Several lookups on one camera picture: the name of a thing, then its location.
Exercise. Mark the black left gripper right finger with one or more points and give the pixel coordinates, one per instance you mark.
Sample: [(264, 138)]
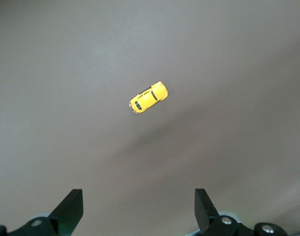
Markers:
[(208, 221)]

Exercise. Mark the yellow beetle toy car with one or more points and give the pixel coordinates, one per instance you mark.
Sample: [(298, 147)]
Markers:
[(149, 97)]

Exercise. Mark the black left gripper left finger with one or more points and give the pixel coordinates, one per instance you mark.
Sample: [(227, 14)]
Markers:
[(66, 216)]

